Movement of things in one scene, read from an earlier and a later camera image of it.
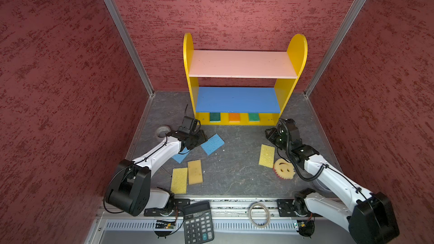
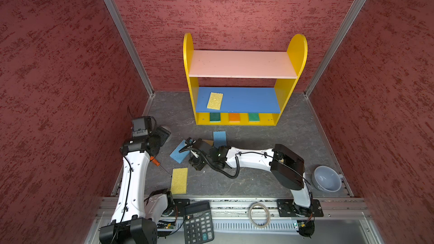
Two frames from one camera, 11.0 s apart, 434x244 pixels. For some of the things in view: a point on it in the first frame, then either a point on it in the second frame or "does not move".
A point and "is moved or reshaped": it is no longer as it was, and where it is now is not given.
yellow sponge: x=179 y=181 does not move
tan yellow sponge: x=195 y=171 -> x=211 y=142
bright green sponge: x=254 y=117 does not move
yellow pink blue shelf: x=242 y=106 does not move
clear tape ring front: x=267 y=222 does not move
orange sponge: x=234 y=117 does not move
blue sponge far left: x=179 y=157 does not move
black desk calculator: x=198 y=227 does not move
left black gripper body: x=197 y=138 -> x=160 y=137
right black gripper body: x=276 y=138 -> x=200 y=161
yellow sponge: x=267 y=156 is moved or reshaped
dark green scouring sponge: x=215 y=117 does not move
